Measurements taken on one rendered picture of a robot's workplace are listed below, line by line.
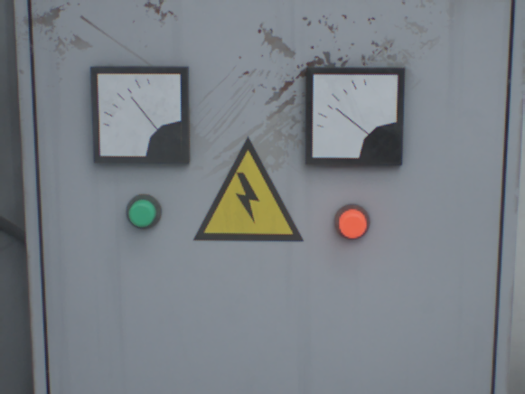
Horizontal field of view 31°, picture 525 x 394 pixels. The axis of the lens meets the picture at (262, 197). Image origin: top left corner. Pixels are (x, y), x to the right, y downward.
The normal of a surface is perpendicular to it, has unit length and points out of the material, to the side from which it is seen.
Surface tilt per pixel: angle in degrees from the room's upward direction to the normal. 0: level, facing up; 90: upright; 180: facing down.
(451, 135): 90
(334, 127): 90
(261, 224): 90
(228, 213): 90
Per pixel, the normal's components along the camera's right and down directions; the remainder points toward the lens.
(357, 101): -0.04, 0.21
